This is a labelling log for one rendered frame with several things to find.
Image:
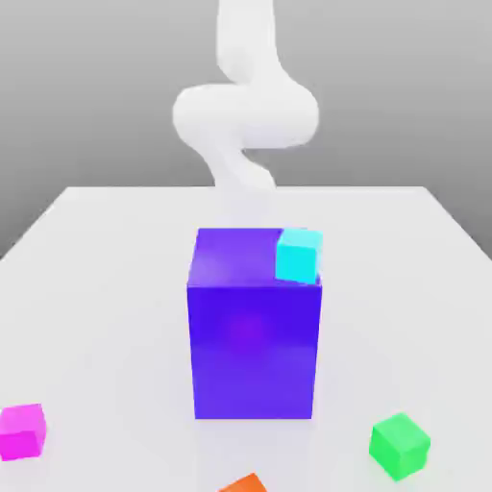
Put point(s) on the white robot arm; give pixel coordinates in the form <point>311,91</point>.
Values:
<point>246,115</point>

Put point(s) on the small cyan cube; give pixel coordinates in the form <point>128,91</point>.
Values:
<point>296,258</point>

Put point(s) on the small orange cube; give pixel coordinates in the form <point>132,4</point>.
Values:
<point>246,485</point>

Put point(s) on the small green cube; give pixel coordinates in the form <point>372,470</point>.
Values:
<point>399,446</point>

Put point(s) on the small magenta cube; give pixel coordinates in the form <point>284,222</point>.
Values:
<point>21,432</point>

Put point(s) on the large purple box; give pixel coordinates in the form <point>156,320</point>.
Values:
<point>253,346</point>

